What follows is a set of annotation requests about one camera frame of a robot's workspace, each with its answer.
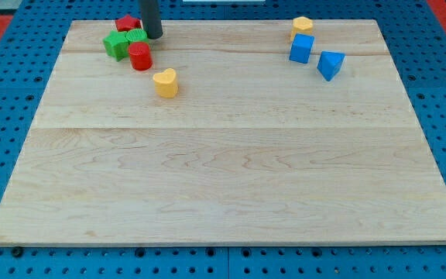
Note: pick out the yellow heart block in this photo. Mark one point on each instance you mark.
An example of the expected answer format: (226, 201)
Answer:
(165, 83)

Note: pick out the green star block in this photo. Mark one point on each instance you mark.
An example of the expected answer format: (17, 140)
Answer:
(116, 45)

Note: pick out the red star block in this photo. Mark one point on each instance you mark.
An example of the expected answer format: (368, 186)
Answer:
(127, 22)

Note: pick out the light wooden board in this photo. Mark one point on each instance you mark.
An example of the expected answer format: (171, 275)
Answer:
(254, 150)

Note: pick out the red cylinder block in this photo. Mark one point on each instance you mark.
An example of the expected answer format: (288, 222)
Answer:
(140, 56)

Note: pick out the blue cube block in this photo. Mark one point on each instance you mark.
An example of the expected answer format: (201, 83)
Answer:
(301, 48)

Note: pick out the blue triangular prism block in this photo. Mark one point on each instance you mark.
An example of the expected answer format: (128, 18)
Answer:
(330, 64)

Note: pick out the green cylinder block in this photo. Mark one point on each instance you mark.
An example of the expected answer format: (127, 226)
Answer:
(137, 35)

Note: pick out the yellow hexagon block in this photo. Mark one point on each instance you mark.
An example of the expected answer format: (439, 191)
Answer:
(301, 25)

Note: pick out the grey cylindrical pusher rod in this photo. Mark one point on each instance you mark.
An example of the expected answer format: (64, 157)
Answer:
(151, 19)

